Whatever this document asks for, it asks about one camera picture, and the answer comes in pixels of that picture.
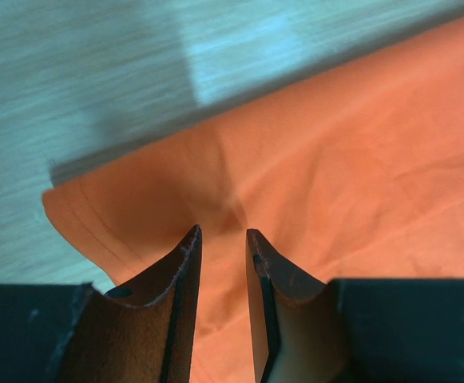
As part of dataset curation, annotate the orange t shirt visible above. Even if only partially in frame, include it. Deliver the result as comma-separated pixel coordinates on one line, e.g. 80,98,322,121
42,17,464,382

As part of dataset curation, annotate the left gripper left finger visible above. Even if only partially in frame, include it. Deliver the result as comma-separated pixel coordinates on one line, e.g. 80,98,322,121
58,226,202,382

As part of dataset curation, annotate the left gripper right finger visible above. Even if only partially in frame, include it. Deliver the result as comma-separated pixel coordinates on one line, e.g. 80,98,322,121
246,229,343,382

